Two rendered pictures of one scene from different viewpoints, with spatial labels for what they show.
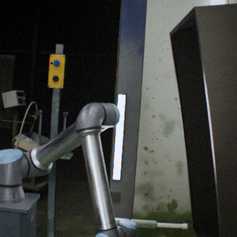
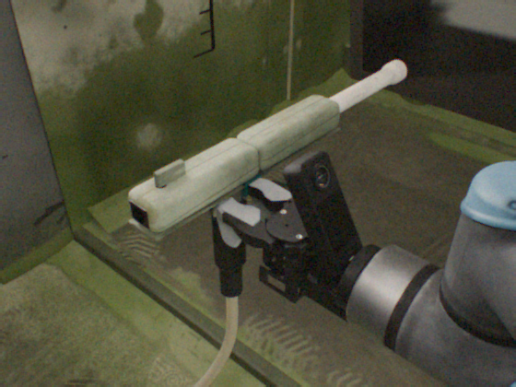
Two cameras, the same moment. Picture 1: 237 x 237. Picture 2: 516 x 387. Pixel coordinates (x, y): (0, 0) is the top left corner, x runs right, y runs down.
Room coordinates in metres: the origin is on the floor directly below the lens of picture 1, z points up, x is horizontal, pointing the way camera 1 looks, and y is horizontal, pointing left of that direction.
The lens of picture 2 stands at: (1.46, 0.29, 0.88)
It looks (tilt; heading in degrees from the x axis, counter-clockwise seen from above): 37 degrees down; 312
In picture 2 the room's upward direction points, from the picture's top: straight up
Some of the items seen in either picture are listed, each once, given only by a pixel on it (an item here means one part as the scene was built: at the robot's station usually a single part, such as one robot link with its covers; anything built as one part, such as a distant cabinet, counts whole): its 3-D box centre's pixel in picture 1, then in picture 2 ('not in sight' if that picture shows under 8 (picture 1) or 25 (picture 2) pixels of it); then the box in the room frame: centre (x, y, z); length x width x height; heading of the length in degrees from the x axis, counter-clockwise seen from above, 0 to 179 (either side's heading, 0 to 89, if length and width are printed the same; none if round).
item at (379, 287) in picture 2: not in sight; (388, 290); (1.62, -0.08, 0.49); 0.10 x 0.05 x 0.09; 91
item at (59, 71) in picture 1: (56, 71); not in sight; (2.61, 0.50, 1.42); 0.12 x 0.06 x 0.26; 91
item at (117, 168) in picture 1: (119, 137); not in sight; (2.44, -0.01, 0.96); 0.06 x 0.02 x 0.63; 91
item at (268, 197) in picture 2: not in sight; (260, 203); (1.81, -0.10, 0.49); 0.09 x 0.03 x 0.06; 173
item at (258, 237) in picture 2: not in sight; (261, 228); (1.76, -0.05, 0.51); 0.09 x 0.05 x 0.02; 8
